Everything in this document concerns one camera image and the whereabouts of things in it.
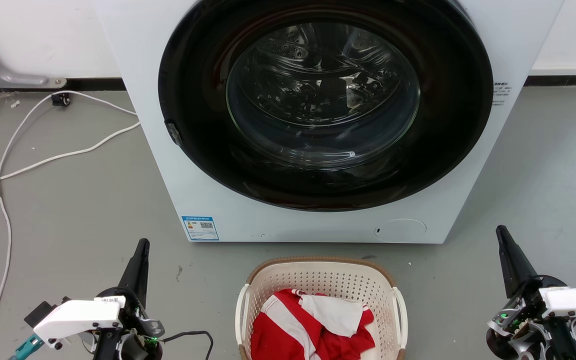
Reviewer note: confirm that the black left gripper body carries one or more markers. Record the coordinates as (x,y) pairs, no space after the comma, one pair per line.
(138,320)

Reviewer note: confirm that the white cloth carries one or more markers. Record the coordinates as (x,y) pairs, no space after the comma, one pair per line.
(335,315)

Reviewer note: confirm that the white front-load washing machine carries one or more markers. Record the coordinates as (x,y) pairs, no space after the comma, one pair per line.
(133,75)

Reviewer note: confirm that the red white striped garment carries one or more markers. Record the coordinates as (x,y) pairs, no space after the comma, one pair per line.
(278,335)

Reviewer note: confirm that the cream perforated laundry basket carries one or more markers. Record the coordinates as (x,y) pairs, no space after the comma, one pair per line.
(318,277)

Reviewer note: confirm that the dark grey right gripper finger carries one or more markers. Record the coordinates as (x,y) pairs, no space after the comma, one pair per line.
(513,265)

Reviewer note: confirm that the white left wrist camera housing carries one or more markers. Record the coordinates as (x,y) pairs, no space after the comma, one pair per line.
(78,317)

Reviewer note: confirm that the round white filter cover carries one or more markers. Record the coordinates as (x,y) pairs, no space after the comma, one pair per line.
(401,230)

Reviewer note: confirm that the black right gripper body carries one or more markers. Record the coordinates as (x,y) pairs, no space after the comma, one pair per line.
(523,320)

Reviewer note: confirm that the blue energy label sticker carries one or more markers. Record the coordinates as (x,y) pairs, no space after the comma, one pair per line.
(199,228)

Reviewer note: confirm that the small black box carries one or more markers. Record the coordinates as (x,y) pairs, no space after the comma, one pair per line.
(43,311)

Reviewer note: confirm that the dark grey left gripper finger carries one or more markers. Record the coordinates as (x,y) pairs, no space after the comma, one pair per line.
(137,272)

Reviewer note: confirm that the black round washer door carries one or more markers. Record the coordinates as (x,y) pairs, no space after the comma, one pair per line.
(448,90)

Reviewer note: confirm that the small text warning sticker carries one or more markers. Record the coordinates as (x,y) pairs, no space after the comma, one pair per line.
(500,93)

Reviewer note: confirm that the small black floor clip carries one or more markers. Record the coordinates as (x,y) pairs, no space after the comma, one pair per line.
(60,99)

